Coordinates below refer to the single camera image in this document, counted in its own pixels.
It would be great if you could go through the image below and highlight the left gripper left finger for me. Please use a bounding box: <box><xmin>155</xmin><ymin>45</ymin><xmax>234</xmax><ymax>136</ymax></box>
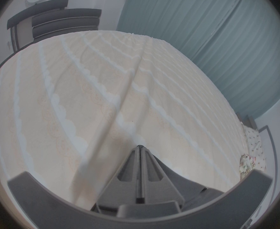
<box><xmin>98</xmin><ymin>145</ymin><xmax>140</xmax><ymax>215</ymax></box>

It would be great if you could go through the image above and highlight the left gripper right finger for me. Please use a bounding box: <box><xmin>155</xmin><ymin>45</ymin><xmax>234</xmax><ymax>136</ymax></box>
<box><xmin>141</xmin><ymin>146</ymin><xmax>185</xmax><ymax>210</ymax></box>

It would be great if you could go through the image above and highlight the black T-shirt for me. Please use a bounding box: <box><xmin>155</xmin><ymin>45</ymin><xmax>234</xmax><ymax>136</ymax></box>
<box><xmin>154</xmin><ymin>155</ymin><xmax>225</xmax><ymax>208</ymax></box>

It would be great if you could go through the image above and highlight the bed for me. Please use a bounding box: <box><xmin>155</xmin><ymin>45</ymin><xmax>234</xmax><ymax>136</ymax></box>
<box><xmin>0</xmin><ymin>30</ymin><xmax>277</xmax><ymax>214</ymax></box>

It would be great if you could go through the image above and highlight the white printed garment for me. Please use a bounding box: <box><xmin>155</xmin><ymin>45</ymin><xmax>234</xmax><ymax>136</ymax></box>
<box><xmin>239</xmin><ymin>154</ymin><xmax>257</xmax><ymax>179</ymax></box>

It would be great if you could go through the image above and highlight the white printed pillow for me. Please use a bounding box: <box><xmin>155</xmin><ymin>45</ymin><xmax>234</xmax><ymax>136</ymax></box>
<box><xmin>242</xmin><ymin>125</ymin><xmax>267</xmax><ymax>171</ymax></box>

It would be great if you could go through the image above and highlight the grey bedside table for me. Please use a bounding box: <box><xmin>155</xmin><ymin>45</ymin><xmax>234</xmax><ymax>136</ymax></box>
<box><xmin>235</xmin><ymin>112</ymin><xmax>257</xmax><ymax>129</ymax></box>

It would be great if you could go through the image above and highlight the blue-green curtain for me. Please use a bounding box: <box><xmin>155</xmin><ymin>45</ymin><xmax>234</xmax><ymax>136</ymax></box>
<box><xmin>116</xmin><ymin>0</ymin><xmax>280</xmax><ymax>120</ymax></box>

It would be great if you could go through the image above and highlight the black chest of drawers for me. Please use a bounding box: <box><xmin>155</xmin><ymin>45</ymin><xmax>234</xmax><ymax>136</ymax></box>
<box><xmin>31</xmin><ymin>8</ymin><xmax>102</xmax><ymax>42</ymax></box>

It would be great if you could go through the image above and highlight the black dressing table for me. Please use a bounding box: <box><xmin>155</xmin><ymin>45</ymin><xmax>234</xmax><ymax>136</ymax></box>
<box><xmin>7</xmin><ymin>0</ymin><xmax>69</xmax><ymax>52</ymax></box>

